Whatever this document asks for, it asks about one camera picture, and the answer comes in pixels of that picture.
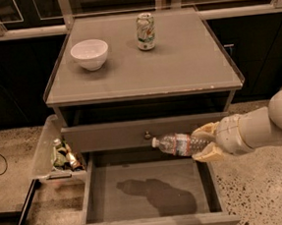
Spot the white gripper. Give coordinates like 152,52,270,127
192,115,254,162

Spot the clear plastic water bottle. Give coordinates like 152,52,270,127
151,132,215,157

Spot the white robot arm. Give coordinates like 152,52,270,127
193,87,282,162

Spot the grey open middle drawer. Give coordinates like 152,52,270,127
73,139,229,225

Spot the grey wooden drawer cabinet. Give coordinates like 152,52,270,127
45,9,243,225

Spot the grey top drawer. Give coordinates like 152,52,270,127
62,112,228,152

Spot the brown bottle in bin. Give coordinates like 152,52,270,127
65,143,82,171

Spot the green bottle in bin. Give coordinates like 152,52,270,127
52,139,68,170

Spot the green white soda can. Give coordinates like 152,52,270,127
136,12,155,51

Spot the white ceramic bowl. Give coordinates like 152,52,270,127
71,39,109,71

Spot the clear plastic storage bin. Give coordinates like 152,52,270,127
30,114,86,186

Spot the black floor rail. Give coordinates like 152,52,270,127
16,179,41,225

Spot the metal window railing frame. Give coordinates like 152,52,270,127
0,0,282,38

